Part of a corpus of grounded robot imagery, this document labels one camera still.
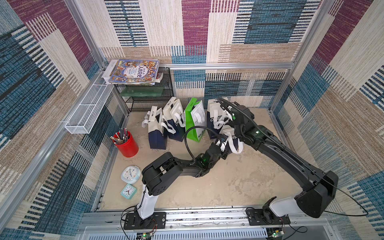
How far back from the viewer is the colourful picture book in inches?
30.5

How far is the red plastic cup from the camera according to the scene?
2.85ft

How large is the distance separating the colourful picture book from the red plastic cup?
0.30m
